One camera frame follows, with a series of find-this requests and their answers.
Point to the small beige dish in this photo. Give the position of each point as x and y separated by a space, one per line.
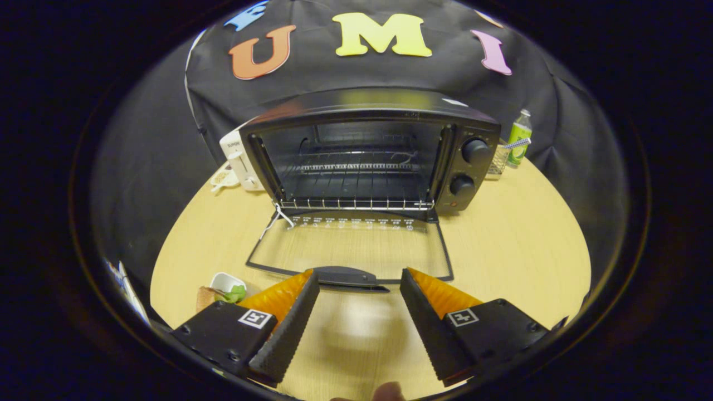
223 178

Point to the toast sandwich with lettuce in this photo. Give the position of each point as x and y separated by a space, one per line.
209 298

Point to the black toaster oven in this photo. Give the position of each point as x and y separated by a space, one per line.
367 100

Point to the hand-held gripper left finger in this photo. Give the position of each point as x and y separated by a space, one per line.
289 331

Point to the white pop-up toaster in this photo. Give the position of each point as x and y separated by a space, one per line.
237 156

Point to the green drink bottle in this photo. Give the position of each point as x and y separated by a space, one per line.
519 139

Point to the blue white striped stick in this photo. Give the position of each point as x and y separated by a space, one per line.
518 143

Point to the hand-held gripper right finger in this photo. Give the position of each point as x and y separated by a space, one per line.
426 328

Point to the white rectangular tray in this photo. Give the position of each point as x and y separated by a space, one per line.
225 281

